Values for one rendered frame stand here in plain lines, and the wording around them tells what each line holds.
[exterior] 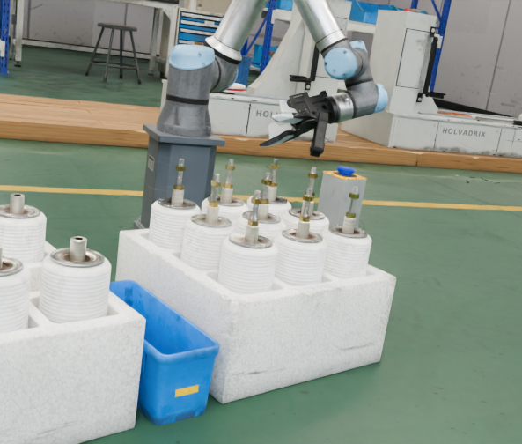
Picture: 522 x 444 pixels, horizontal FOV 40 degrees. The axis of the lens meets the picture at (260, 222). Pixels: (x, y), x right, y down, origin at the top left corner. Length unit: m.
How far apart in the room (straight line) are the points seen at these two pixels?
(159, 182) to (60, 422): 1.00
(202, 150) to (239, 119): 1.63
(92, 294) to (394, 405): 0.58
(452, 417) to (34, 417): 0.70
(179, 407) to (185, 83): 1.01
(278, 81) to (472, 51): 5.16
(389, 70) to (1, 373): 3.33
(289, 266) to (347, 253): 0.13
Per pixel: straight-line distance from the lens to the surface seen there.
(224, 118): 3.51
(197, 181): 1.93
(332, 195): 1.58
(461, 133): 4.22
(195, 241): 1.26
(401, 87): 4.02
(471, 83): 8.63
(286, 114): 1.76
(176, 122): 1.91
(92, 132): 3.29
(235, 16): 2.01
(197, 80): 1.90
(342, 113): 1.87
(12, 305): 0.97
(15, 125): 3.24
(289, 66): 3.79
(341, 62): 1.76
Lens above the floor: 0.60
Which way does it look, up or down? 15 degrees down
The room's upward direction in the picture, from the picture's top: 8 degrees clockwise
